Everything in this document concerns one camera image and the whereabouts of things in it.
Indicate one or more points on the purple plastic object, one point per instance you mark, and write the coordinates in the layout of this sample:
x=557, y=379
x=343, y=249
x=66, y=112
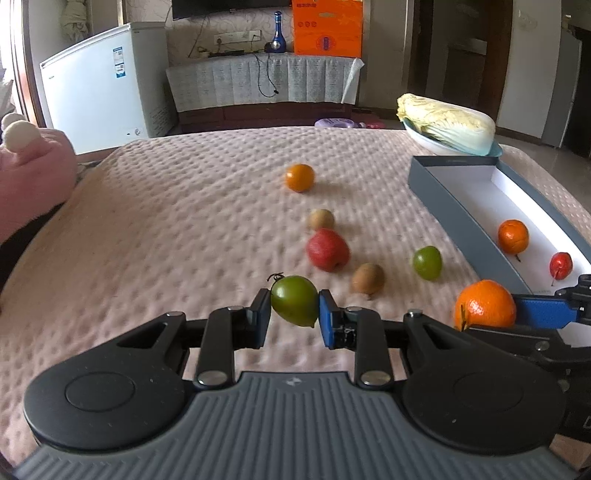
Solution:
x=334, y=123

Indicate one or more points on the white pompom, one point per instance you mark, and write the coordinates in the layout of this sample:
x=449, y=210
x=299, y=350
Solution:
x=21, y=134

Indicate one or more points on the pink dotted blanket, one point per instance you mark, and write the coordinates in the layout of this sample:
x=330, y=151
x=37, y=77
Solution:
x=184, y=230

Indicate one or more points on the orange with stem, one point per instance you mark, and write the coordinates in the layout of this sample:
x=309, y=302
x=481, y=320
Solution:
x=513, y=236

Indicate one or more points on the dark wooden door frame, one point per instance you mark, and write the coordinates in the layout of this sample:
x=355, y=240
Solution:
x=505, y=46

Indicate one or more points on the small red apple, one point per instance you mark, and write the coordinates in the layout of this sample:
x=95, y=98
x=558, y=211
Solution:
x=560, y=266

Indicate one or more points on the napa cabbage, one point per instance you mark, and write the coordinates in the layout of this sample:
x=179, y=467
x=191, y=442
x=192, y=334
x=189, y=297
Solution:
x=443, y=121

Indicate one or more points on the light blue plate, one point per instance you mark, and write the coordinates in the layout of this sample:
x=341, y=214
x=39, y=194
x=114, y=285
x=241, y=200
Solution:
x=434, y=145

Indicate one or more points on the grey box with white inside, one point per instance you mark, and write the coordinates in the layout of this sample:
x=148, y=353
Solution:
x=443, y=194

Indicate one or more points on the brown kiwi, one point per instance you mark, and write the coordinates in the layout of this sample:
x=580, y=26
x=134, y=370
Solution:
x=368, y=279
x=322, y=219

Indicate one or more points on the hanging beige cloth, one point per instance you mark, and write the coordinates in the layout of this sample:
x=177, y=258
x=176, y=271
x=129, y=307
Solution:
x=76, y=16

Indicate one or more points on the blue glass bottle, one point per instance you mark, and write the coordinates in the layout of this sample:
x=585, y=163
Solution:
x=276, y=37

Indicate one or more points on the white chest freezer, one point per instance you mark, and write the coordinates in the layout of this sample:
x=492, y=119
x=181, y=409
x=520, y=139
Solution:
x=101, y=83

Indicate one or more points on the cabinet behind doorway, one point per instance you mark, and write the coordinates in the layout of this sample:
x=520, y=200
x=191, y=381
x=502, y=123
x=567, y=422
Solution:
x=466, y=64

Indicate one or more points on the orange cardboard box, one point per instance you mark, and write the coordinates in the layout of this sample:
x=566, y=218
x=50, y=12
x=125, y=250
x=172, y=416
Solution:
x=328, y=27

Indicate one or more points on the black power strip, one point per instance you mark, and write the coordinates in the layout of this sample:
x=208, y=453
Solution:
x=231, y=53

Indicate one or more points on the white wall socket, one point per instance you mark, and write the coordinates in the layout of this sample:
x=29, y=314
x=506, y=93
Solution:
x=238, y=37

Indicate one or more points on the large orange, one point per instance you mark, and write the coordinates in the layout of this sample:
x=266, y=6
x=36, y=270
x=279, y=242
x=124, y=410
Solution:
x=485, y=304

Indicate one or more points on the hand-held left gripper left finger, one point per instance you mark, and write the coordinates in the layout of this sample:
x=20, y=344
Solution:
x=261, y=318

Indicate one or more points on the black flat television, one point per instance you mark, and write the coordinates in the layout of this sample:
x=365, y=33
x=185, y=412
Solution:
x=221, y=8

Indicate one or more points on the pink plush pillow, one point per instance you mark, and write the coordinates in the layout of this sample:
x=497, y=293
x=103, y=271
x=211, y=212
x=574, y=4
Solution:
x=32, y=180

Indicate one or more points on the dark wooden cabinet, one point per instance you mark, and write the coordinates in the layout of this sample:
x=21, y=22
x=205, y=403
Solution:
x=277, y=115

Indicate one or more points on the grey refrigerator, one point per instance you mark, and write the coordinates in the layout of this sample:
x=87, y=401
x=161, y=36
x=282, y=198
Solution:
x=561, y=92

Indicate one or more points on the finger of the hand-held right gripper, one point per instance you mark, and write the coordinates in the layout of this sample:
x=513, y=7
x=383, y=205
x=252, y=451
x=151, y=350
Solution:
x=545, y=312
x=517, y=338

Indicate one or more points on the small orange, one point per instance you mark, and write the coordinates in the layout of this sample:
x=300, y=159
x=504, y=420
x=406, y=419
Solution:
x=300, y=178

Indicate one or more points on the green tomato with stem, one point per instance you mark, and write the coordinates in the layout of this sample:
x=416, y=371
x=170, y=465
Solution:
x=295, y=301

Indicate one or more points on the cabinet with white cloth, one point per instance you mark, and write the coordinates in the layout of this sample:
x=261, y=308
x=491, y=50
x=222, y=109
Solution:
x=240, y=81

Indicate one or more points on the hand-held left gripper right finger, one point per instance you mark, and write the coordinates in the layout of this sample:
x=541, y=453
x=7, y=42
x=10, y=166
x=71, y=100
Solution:
x=326, y=318

